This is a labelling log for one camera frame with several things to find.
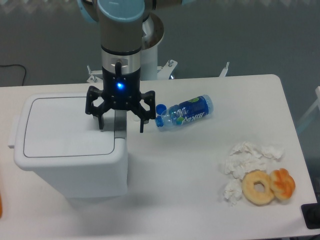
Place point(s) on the plain ring donut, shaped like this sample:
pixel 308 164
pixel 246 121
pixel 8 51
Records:
pixel 256 188

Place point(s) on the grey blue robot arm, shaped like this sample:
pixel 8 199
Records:
pixel 126 27

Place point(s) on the blue bottle cap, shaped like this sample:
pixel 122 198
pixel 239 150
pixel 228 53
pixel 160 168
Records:
pixel 160 108

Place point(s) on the large crumpled white tissue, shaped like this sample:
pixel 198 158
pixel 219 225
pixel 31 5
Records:
pixel 246 157

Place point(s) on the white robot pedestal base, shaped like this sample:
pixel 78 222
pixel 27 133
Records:
pixel 150 60

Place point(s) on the orange object at left edge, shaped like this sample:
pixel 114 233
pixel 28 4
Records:
pixel 1 206

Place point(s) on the black device at table corner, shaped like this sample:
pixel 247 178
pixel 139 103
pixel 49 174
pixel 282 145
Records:
pixel 311 215

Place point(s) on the blue plastic water bottle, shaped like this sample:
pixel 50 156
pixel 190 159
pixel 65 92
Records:
pixel 185 113

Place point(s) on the white round sticker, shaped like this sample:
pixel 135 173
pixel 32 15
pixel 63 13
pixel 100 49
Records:
pixel 135 118

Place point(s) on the white trash can body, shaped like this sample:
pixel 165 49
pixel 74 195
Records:
pixel 86 176

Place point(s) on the small crumpled white tissue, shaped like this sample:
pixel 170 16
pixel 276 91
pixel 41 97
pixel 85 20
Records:
pixel 233 191

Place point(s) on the white frame at right edge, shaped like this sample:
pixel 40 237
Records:
pixel 310 115

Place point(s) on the white trash can lid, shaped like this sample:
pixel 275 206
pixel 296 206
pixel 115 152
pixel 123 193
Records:
pixel 59 127

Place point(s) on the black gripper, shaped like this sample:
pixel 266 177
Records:
pixel 121 92

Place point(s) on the orange glazed twisted bun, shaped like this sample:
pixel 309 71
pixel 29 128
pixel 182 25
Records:
pixel 282 184

